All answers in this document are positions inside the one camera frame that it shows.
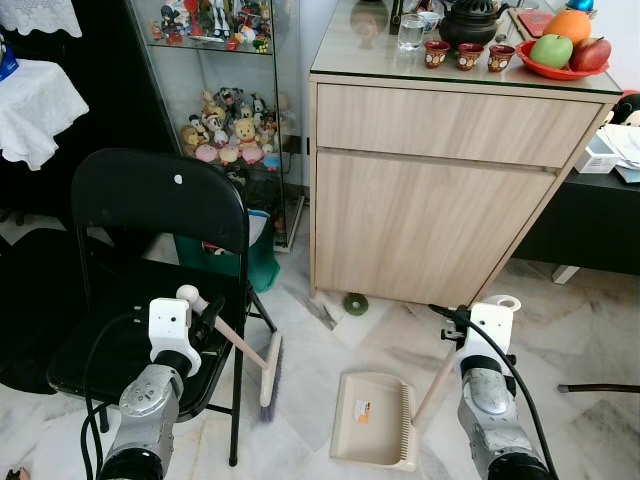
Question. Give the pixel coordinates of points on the small red cup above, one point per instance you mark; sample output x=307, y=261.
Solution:
x=501, y=58
x=437, y=54
x=470, y=57

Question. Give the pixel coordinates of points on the black low table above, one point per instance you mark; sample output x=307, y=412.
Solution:
x=590, y=225

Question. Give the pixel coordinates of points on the large white lace cloth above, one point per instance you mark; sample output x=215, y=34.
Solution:
x=35, y=110

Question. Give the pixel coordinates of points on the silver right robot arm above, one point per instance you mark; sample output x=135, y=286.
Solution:
x=490, y=400

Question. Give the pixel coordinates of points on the red fruit plate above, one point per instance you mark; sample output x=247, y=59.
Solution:
x=545, y=72

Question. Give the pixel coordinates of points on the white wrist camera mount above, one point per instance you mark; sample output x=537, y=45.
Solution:
x=168, y=322
x=492, y=325

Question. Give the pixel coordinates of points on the white paper stack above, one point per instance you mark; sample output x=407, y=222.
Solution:
x=625, y=145

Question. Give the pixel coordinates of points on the yellow bear figurine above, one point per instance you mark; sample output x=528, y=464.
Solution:
x=245, y=132

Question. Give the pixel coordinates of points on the mickey mouse toy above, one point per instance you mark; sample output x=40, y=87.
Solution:
x=625, y=108

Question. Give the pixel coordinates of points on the orange fruit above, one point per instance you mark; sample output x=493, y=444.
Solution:
x=568, y=25

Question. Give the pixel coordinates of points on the black folding chair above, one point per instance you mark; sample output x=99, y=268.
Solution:
x=160, y=200

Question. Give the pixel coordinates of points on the green apple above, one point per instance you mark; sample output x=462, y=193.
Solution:
x=550, y=50

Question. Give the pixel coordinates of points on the light wood cabinet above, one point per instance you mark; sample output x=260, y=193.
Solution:
x=430, y=220

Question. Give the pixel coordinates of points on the red book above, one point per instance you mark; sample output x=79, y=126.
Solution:
x=530, y=22

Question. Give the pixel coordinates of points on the thin black furniture leg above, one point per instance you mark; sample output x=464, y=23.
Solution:
x=600, y=387

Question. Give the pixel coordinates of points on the beige plastic dustpan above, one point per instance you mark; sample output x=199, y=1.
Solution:
x=375, y=420

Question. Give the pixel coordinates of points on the red apple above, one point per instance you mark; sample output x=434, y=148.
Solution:
x=592, y=55

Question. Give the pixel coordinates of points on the green round floor disc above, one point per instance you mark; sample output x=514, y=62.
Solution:
x=355, y=304

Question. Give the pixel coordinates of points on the green plastic bin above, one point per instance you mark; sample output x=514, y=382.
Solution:
x=262, y=265

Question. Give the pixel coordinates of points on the small white lace cloth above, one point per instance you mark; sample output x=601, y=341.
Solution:
x=35, y=15

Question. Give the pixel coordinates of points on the white plastic box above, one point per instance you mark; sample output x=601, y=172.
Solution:
x=595, y=158

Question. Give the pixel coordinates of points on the blue packet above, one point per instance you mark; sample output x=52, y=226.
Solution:
x=7, y=60

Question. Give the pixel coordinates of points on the small blue container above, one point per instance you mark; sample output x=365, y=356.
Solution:
x=580, y=5

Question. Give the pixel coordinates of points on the black bulky bag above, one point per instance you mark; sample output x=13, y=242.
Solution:
x=35, y=310

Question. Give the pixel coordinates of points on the pink figurine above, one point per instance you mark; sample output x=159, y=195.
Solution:
x=251, y=155

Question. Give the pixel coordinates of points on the clear drinking glass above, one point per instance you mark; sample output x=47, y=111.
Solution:
x=412, y=35

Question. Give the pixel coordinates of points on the glass display cabinet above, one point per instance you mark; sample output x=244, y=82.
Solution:
x=215, y=60

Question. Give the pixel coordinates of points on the beige broom purple bristles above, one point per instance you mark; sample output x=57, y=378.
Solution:
x=270, y=380

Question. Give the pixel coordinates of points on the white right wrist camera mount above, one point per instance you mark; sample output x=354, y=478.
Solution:
x=492, y=325

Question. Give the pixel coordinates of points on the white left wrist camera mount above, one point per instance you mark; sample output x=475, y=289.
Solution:
x=168, y=322

